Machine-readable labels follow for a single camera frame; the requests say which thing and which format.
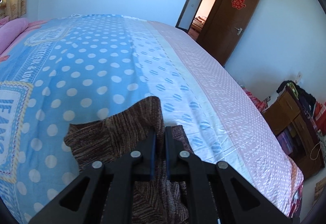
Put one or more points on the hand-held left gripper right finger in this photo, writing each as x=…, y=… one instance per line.
x=167, y=152

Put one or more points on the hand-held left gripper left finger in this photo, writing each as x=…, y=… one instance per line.
x=152, y=152

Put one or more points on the brown knitted sweater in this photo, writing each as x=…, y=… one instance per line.
x=122, y=127

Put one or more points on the black clothes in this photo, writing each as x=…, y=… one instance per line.
x=305, y=99

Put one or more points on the red striped cloth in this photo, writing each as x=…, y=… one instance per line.
x=254, y=101

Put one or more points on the dotted blue pink bed sheet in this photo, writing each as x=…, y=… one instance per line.
x=101, y=61

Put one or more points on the row of books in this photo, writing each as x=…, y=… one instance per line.
x=286, y=141

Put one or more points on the brown wooden cabinet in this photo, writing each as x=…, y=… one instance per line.
x=287, y=109

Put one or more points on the brown wooden door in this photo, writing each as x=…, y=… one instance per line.
x=224, y=27

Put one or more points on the red bag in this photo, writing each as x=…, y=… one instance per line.
x=321, y=114

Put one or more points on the red paper door decoration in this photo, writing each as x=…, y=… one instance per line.
x=238, y=1

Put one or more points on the pink pillow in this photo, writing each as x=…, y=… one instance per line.
x=12, y=30

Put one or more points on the white wall socket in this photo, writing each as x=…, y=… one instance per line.
x=299, y=78

